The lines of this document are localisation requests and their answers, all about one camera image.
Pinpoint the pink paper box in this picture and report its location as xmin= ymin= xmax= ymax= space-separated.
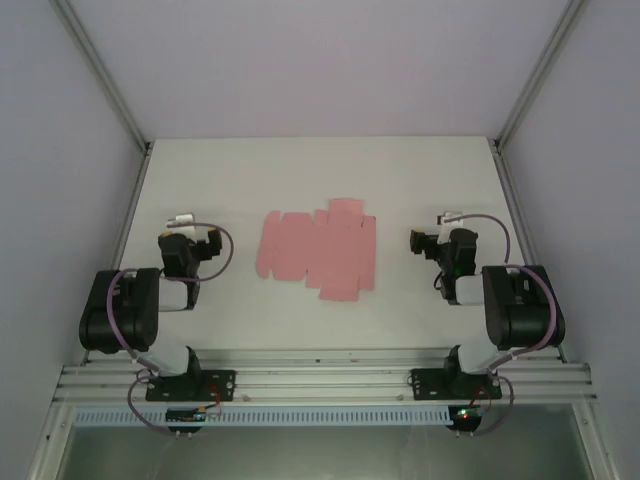
xmin=254 ymin=198 xmax=378 ymax=303

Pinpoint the small circuit board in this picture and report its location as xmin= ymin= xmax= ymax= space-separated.
xmin=448 ymin=404 xmax=494 ymax=427
xmin=166 ymin=407 xmax=224 ymax=427

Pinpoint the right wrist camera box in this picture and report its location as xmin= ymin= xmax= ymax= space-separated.
xmin=436 ymin=212 xmax=464 ymax=244

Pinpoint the aluminium table side rail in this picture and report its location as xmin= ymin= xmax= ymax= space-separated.
xmin=82 ymin=142 xmax=154 ymax=362
xmin=489 ymin=139 xmax=567 ymax=362

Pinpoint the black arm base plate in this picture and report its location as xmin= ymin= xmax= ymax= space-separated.
xmin=144 ymin=368 xmax=237 ymax=402
xmin=409 ymin=367 xmax=503 ymax=401

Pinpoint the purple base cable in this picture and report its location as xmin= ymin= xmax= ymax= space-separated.
xmin=126 ymin=368 xmax=182 ymax=438
xmin=468 ymin=374 xmax=514 ymax=438

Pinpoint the aluminium mounting rail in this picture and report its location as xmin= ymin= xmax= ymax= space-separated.
xmin=52 ymin=348 xmax=599 ymax=404

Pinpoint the light blue slotted cable duct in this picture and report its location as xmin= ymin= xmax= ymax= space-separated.
xmin=73 ymin=405 xmax=451 ymax=428

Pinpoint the aluminium frame post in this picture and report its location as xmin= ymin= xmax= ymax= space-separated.
xmin=52 ymin=0 xmax=152 ymax=152
xmin=492 ymin=0 xmax=589 ymax=152

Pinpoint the aluminium frame leg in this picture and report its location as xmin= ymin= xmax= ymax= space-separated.
xmin=27 ymin=402 xmax=76 ymax=480
xmin=569 ymin=399 xmax=619 ymax=480

